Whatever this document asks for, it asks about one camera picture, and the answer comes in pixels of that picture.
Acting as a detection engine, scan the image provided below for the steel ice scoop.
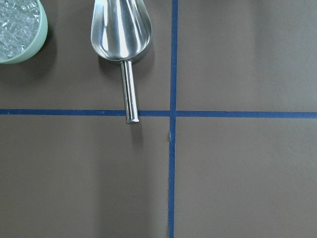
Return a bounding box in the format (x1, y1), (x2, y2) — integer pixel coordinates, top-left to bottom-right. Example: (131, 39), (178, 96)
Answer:
(90, 0), (153, 123)

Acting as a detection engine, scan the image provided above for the green bowl of ice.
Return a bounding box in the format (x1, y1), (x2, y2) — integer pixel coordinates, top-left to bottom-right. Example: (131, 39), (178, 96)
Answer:
(0, 0), (48, 64)

